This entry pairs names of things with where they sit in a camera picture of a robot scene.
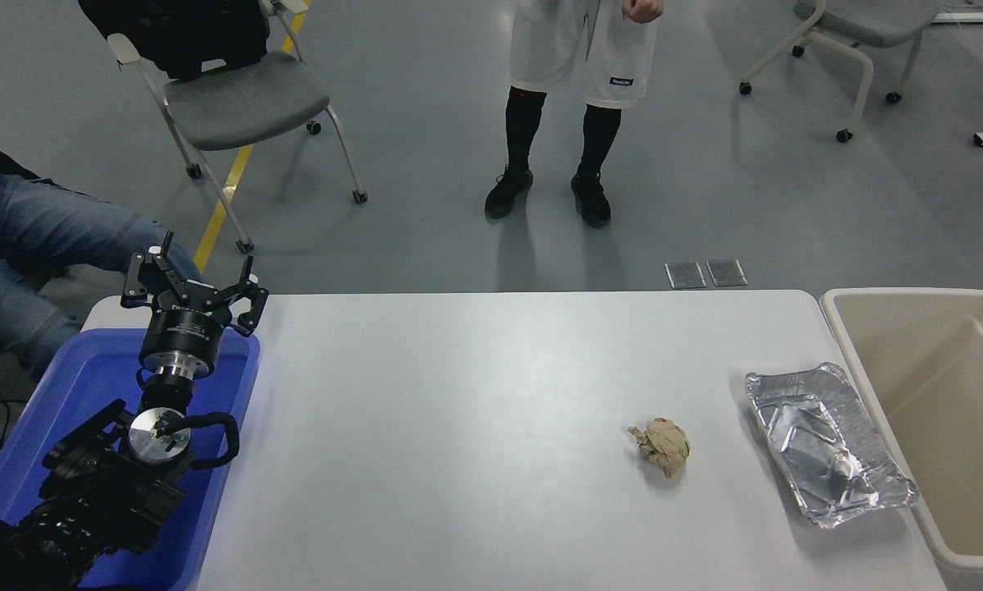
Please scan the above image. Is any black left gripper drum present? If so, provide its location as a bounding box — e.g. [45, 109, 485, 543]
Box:
[140, 300, 233, 364]

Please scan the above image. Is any blue plastic tray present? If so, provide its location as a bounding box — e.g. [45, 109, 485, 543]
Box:
[0, 327, 262, 591]

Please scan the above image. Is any seated person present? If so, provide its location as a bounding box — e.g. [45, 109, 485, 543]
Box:
[0, 121, 204, 380]

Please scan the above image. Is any black jacket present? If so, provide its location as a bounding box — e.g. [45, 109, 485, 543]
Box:
[79, 0, 272, 80]

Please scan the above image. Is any standing person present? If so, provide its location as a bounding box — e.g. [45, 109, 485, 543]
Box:
[485, 0, 665, 229]

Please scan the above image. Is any crumpled tan paper ball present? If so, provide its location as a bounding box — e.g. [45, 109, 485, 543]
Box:
[627, 418, 692, 479]

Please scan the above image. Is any silver foil tray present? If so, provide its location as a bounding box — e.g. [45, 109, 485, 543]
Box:
[745, 363, 920, 528]

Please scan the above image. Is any large pale bin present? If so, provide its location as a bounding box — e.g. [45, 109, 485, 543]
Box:
[820, 287, 983, 574]

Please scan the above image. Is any grey chair with white frame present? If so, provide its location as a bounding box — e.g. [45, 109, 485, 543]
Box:
[739, 0, 948, 143]
[107, 0, 369, 254]

